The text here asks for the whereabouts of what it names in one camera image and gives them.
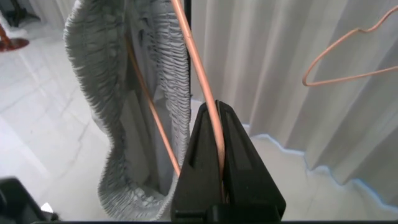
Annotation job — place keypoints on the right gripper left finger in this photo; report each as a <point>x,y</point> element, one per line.
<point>196,193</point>

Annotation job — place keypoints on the pink clothes hanger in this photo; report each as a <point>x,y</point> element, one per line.
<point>342,78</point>
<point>200,68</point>

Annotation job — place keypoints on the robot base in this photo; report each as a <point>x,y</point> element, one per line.
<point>15,202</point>

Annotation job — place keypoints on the white curtain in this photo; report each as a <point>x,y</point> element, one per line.
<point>264,62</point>

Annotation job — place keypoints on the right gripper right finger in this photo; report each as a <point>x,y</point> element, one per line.
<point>252,193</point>

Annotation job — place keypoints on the pale grey shorts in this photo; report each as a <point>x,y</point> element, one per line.
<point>96,62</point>

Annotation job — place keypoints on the black clothes rack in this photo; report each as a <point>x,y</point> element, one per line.
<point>187,6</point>

